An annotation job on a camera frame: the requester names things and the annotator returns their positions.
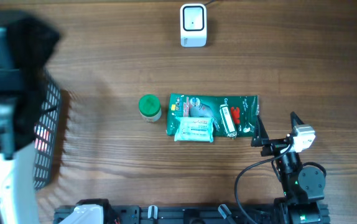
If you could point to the green 3M gloves package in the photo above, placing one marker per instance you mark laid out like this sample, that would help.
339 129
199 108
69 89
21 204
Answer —
243 110

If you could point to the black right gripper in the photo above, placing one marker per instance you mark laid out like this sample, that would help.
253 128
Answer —
261 138

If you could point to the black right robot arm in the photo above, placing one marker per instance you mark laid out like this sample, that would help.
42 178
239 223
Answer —
303 183

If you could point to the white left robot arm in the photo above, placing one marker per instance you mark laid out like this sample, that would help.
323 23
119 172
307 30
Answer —
27 94

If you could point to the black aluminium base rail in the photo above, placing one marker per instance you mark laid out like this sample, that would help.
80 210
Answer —
101 211

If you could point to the green lid jar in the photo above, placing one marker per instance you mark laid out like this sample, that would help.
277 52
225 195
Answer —
150 108

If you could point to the light green tissue pack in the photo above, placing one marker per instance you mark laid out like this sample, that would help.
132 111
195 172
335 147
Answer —
194 129

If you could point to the white barcode scanner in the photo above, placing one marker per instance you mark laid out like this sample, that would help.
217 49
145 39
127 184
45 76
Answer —
193 25

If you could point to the grey plastic mesh basket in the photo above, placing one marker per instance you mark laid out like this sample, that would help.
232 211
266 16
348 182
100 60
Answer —
46 133

